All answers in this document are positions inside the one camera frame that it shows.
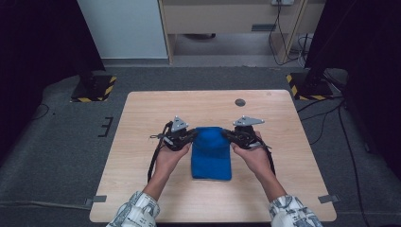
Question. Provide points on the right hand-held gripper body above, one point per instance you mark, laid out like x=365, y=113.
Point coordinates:
x=246, y=137

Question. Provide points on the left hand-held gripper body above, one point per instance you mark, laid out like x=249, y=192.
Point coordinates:
x=178, y=138

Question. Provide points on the blue cloth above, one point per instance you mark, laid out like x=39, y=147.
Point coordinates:
x=211, y=157

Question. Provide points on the person's left hand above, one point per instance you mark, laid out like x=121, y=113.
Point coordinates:
x=168, y=160

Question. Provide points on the person's right hand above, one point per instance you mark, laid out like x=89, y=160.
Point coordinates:
x=257, y=160

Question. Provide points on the grey round table grommet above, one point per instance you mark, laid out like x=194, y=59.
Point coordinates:
x=240, y=102

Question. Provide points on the black stand with striped base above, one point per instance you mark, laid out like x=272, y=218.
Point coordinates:
x=94, y=90
x=310, y=86

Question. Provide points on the grey tape strip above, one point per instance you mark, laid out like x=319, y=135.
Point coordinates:
x=329, y=199
x=96, y=200

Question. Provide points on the light wooden desk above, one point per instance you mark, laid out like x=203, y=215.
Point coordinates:
x=220, y=17

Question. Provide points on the white panel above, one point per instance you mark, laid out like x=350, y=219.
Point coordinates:
x=123, y=28

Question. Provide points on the white power strip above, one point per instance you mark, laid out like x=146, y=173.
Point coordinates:
x=282, y=2

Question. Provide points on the dark curtain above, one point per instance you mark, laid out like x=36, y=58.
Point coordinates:
x=369, y=47
x=38, y=47

